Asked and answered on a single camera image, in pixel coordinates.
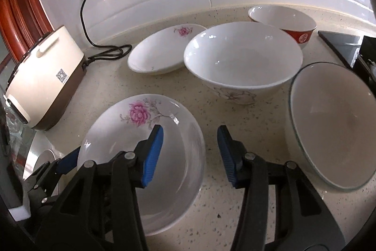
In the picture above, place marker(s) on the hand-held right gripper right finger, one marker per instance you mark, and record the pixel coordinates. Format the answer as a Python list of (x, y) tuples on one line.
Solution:
[(227, 157)]

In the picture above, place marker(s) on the red wooden glass door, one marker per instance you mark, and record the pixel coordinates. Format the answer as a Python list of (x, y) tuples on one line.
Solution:
[(17, 4)]

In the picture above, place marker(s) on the white bowl grey flower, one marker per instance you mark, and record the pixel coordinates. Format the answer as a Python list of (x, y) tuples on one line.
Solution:
[(241, 57)]

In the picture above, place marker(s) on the white sponge block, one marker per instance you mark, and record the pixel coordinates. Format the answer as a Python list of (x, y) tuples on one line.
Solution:
[(19, 212)]

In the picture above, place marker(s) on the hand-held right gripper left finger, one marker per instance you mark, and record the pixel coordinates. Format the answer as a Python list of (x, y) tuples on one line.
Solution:
[(152, 154)]

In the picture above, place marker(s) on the black cooktop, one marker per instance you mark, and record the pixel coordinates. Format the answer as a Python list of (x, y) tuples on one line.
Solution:
[(337, 42)]

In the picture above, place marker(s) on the red and white bowl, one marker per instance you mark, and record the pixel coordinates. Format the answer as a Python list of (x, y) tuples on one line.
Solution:
[(279, 18)]

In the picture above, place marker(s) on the white plate pink flower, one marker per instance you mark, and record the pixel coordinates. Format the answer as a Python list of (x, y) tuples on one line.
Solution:
[(176, 180), (158, 48)]

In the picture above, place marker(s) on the white bowl green rim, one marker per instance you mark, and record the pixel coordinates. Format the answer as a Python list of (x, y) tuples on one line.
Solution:
[(332, 127)]

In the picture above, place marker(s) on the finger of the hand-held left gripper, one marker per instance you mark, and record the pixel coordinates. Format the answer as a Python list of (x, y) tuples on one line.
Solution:
[(69, 162)]

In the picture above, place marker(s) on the cream and brown rice cooker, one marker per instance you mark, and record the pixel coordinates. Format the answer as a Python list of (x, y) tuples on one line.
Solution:
[(44, 71)]

